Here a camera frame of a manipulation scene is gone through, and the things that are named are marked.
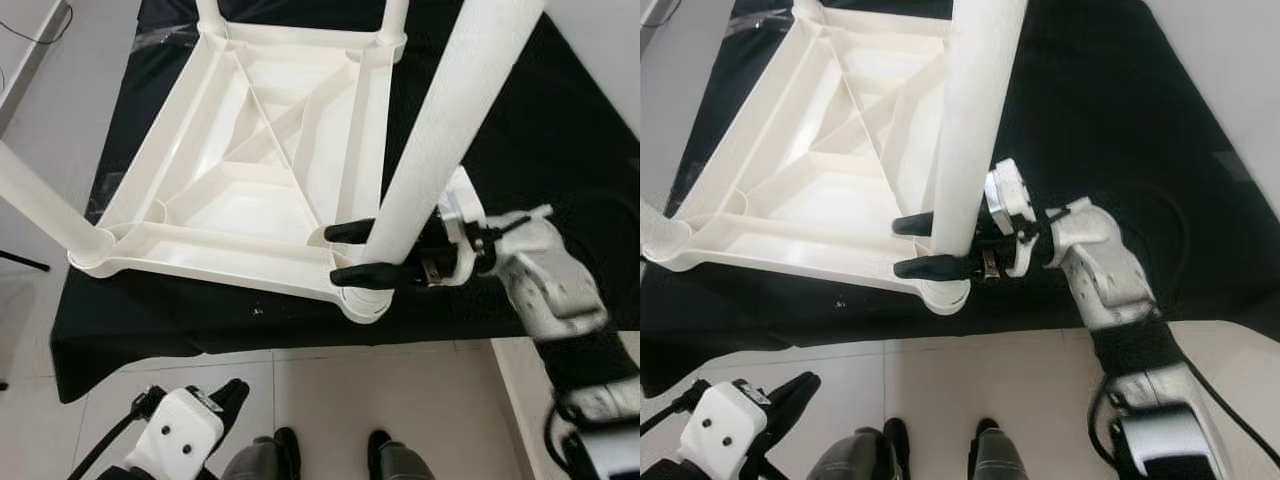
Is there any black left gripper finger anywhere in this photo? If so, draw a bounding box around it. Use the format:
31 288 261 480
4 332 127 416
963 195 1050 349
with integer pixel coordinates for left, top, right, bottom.
210 378 251 421
768 372 823 421

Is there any white plastic table top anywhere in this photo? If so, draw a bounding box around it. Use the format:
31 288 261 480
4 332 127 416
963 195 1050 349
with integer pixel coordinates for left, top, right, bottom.
68 20 409 323
645 5 971 316

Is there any black tablecloth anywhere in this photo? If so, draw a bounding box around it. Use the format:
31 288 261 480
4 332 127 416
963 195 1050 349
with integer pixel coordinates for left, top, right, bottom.
640 0 1280 371
50 0 641 401

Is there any grey tape piece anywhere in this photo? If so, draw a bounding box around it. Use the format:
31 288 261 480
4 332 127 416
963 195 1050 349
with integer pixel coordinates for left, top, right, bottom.
1215 150 1251 187

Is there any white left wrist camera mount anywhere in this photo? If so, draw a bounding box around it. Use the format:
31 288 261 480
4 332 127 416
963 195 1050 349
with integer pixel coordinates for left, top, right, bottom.
150 388 226 478
695 380 771 478

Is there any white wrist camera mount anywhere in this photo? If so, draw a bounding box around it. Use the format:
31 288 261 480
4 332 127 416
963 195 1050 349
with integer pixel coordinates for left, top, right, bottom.
985 158 1043 278
438 165 493 288
150 388 226 478
695 380 771 478

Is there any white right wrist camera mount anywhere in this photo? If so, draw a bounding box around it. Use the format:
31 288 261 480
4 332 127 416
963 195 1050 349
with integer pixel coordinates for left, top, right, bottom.
985 158 1043 278
438 165 493 288

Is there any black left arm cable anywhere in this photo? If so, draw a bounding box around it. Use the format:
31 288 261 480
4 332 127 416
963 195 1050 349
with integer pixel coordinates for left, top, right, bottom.
640 380 716 436
70 390 161 480

